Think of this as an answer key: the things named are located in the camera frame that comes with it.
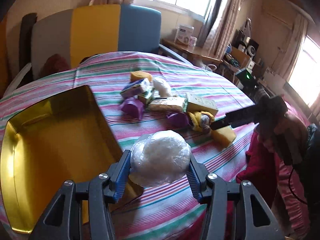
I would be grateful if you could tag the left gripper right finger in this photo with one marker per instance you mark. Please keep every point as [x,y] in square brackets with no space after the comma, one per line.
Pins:
[251,218]

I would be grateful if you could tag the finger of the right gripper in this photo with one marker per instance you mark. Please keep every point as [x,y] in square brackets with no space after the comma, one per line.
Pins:
[218,124]

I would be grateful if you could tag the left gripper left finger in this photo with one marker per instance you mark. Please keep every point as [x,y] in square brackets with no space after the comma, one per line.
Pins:
[62,218]

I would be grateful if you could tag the yellow patterned socks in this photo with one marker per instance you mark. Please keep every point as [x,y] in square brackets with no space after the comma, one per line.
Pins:
[201,121]

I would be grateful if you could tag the white cotton ball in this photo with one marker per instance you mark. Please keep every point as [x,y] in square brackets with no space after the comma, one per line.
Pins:
[159,158]

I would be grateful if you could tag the purple sachet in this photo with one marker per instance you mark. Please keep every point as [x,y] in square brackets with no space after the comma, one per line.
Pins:
[178,119]
[133,107]

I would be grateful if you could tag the cream printed flat box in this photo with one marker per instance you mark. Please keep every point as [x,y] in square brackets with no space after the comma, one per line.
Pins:
[198,103]

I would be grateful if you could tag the beige snack packet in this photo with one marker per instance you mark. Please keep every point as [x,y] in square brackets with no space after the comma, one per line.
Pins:
[175,104]

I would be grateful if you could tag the red blanket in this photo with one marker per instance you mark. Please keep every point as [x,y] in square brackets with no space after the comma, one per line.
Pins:
[264,164]

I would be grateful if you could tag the gold metal tray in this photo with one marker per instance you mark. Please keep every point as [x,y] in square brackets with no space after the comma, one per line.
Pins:
[62,137]

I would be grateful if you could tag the wooden side desk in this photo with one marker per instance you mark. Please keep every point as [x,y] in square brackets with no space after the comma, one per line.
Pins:
[193,54]

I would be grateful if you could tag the green white small box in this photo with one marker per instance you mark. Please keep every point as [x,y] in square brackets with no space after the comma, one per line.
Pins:
[146,97]

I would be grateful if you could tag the striped bed sheet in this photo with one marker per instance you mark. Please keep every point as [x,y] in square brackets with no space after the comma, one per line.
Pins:
[168,211]

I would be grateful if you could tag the pink cup on desk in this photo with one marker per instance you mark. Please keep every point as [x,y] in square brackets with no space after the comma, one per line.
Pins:
[192,42]

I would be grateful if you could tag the purple white tissue pack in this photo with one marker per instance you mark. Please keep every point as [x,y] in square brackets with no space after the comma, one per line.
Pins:
[135,88]

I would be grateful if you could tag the white product box on desk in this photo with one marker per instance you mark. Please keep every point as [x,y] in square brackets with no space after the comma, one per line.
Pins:
[183,34]

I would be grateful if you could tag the dark red pillow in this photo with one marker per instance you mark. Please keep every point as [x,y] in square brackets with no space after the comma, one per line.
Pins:
[54,64]

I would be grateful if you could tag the grey yellow blue headboard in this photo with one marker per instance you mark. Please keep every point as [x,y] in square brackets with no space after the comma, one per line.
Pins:
[78,33]

